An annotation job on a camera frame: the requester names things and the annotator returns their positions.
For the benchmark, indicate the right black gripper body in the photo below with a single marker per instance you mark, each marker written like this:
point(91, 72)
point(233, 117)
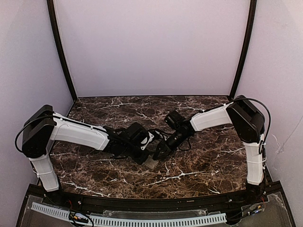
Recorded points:
point(164, 147)

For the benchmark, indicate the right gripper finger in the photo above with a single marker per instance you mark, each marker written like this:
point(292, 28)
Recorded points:
point(157, 152)
point(161, 155)

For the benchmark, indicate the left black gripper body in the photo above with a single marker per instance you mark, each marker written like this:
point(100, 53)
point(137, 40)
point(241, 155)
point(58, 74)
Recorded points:
point(141, 155)

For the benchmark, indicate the white universal remote control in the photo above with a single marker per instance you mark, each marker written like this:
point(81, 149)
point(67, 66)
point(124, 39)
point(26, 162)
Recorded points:
point(150, 162)

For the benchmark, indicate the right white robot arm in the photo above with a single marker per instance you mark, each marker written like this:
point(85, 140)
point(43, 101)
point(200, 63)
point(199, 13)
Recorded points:
point(247, 120)

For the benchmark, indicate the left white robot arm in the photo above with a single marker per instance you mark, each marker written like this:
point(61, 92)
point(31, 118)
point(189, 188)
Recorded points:
point(46, 125)

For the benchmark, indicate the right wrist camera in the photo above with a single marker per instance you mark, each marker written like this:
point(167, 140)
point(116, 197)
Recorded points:
point(160, 135)

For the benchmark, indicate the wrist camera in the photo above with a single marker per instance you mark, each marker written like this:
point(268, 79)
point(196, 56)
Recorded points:
point(146, 141)
point(160, 135)

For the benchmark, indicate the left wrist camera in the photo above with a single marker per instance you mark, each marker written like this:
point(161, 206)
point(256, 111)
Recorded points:
point(146, 141)

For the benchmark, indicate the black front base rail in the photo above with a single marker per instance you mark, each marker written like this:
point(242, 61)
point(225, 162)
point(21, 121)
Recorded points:
point(228, 202)

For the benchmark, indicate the white slotted cable duct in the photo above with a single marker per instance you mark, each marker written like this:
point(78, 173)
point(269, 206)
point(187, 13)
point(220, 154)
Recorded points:
point(131, 219)

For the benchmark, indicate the left black frame post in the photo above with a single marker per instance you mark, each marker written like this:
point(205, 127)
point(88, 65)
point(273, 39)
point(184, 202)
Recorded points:
point(60, 50)

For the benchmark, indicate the black frame post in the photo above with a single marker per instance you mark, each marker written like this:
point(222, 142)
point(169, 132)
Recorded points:
point(60, 50)
point(244, 50)

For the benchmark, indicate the right black frame post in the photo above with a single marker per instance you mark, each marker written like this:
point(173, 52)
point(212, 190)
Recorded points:
point(244, 50)

